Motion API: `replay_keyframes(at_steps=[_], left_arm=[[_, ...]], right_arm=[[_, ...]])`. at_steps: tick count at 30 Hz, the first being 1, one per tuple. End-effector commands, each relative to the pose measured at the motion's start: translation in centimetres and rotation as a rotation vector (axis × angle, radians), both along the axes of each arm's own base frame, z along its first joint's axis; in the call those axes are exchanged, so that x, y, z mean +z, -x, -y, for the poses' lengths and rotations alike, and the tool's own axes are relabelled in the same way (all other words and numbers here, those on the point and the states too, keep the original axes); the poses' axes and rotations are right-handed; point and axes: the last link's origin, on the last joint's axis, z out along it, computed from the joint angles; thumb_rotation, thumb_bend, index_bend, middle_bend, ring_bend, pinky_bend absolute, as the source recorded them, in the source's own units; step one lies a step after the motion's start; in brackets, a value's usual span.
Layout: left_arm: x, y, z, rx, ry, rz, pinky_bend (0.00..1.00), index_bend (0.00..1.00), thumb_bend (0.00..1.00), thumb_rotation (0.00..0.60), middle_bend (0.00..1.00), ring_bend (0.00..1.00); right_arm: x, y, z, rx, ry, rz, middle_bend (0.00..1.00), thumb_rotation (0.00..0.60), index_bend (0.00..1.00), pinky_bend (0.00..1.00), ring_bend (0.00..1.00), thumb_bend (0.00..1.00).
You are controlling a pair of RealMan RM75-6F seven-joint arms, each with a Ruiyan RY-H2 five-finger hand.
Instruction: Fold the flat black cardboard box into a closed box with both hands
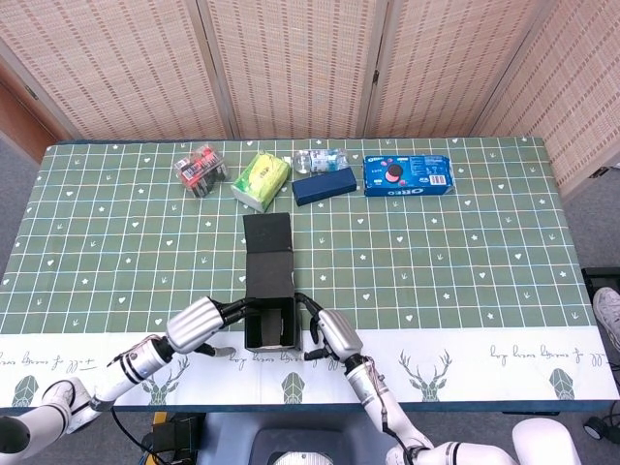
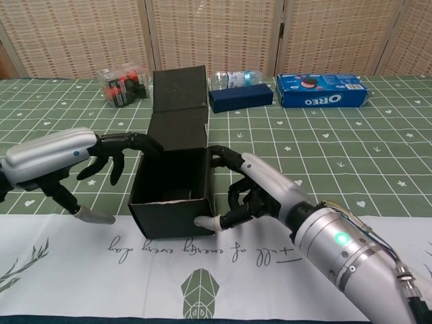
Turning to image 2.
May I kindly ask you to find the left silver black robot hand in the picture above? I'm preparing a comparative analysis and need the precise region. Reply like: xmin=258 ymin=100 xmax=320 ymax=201
xmin=1 ymin=127 xmax=165 ymax=225

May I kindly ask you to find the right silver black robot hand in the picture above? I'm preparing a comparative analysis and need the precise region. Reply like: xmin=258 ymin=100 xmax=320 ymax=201
xmin=194 ymin=144 xmax=310 ymax=234

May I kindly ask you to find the black paper box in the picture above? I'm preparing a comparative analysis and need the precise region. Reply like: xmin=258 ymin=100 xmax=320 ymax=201
xmin=127 ymin=65 xmax=217 ymax=240

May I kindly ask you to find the dark blue rectangular box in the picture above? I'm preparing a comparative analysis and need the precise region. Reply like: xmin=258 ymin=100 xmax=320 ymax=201
xmin=208 ymin=83 xmax=273 ymax=114

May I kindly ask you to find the pack of batteries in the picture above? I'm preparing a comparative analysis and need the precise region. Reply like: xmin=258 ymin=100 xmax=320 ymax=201
xmin=101 ymin=63 xmax=151 ymax=109

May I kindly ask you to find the blue Oreo cookie box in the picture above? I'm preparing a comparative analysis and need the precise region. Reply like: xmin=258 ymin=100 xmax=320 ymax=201
xmin=276 ymin=73 xmax=372 ymax=109

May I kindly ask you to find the clear plastic bottle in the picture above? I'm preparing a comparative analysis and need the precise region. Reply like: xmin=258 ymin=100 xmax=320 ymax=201
xmin=209 ymin=70 xmax=264 ymax=92

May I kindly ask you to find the bamboo folding screen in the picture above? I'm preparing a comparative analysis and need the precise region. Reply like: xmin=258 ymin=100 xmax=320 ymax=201
xmin=0 ymin=0 xmax=432 ymax=80

